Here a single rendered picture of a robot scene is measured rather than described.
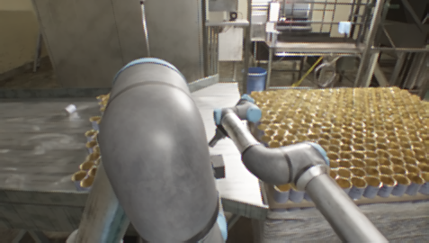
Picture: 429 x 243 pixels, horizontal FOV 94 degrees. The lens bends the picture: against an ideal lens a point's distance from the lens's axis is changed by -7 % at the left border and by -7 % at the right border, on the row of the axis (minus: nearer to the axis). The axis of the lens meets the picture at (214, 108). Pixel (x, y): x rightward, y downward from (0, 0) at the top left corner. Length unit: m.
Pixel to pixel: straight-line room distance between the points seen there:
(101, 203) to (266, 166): 0.46
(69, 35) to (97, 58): 0.52
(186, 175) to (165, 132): 0.04
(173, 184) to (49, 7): 4.02
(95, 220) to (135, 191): 0.24
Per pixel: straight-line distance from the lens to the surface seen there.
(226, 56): 3.74
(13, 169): 1.63
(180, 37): 3.41
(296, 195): 1.06
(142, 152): 0.19
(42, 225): 1.53
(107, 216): 0.42
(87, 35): 3.90
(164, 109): 0.20
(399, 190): 1.29
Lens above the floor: 1.89
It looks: 28 degrees down
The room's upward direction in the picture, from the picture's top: 1 degrees counter-clockwise
